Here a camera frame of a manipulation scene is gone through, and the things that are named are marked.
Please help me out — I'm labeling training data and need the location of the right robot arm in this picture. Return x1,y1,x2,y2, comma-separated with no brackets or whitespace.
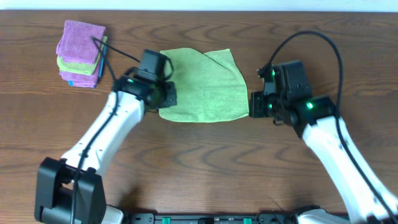
249,66,397,223

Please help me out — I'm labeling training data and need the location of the blue folded cloth at bottom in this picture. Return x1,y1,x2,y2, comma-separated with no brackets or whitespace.
67,57,104,88

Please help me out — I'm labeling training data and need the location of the light green microfiber cloth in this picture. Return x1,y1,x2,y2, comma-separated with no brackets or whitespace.
159,48,249,123

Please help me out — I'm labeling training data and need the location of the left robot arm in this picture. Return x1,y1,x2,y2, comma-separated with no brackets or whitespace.
34,72,177,223

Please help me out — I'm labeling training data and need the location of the top purple folded cloth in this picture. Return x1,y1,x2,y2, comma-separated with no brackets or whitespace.
56,20,106,64

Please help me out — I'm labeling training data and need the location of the purple folded cloth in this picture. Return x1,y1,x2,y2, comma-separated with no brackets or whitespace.
57,57,102,88
56,20,106,64

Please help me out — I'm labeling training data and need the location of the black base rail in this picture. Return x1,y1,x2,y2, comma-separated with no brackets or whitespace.
122,213,299,224

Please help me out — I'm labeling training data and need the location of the lower purple folded cloth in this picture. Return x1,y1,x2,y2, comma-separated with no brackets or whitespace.
57,57,102,88

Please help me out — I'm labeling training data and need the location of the green folded cloth in stack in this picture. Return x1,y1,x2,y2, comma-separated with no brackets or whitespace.
57,37,104,76

